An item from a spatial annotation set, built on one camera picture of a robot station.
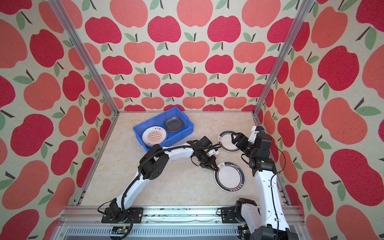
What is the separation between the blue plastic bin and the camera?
1004 millimetres

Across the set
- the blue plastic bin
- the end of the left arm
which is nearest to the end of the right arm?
the end of the left arm

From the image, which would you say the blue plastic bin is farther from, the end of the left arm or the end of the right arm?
the end of the right arm
